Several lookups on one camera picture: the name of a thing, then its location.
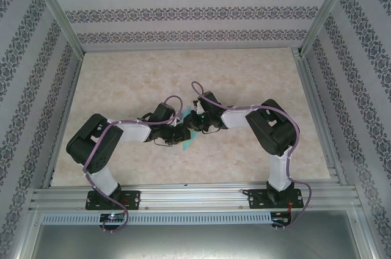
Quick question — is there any slotted grey cable duct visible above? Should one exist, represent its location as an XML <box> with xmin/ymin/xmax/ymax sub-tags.
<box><xmin>41</xmin><ymin>211</ymin><xmax>273</xmax><ymax>225</ymax></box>

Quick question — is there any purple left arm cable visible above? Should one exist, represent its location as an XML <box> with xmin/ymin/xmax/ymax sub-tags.
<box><xmin>82</xmin><ymin>95</ymin><xmax>185</xmax><ymax>234</ymax></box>

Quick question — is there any aluminium mounting rail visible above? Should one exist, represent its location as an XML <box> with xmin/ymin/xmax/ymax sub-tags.
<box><xmin>29</xmin><ymin>183</ymin><xmax>363</xmax><ymax>213</ymax></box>

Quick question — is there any aluminium frame post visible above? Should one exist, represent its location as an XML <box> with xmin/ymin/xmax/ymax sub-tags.
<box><xmin>26</xmin><ymin>0</ymin><xmax>86</xmax><ymax>56</ymax></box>
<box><xmin>301</xmin><ymin>0</ymin><xmax>357</xmax><ymax>56</ymax></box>

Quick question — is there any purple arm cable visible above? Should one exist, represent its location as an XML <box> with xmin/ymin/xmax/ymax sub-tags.
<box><xmin>82</xmin><ymin>95</ymin><xmax>185</xmax><ymax>234</ymax></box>
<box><xmin>191</xmin><ymin>81</ymin><xmax>313</xmax><ymax>231</ymax></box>

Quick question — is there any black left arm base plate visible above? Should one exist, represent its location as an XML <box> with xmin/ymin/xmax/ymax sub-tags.
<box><xmin>85</xmin><ymin>190</ymin><xmax>142</xmax><ymax>211</ymax></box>

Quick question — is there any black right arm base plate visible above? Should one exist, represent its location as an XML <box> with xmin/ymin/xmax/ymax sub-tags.
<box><xmin>247</xmin><ymin>188</ymin><xmax>304</xmax><ymax>210</ymax></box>

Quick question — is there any aluminium side rail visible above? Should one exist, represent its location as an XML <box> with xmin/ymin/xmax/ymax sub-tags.
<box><xmin>291</xmin><ymin>47</ymin><xmax>348</xmax><ymax>186</ymax></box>
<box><xmin>41</xmin><ymin>53</ymin><xmax>85</xmax><ymax>189</ymax></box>

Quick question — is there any grey metal panel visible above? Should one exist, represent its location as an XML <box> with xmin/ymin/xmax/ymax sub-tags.
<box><xmin>29</xmin><ymin>224</ymin><xmax>375</xmax><ymax>259</ymax></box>

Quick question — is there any teal cloth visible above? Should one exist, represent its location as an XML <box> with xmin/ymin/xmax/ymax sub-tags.
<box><xmin>180</xmin><ymin>108</ymin><xmax>200</xmax><ymax>152</ymax></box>

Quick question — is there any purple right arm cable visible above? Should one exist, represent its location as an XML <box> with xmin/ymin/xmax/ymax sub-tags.
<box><xmin>191</xmin><ymin>81</ymin><xmax>313</xmax><ymax>231</ymax></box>

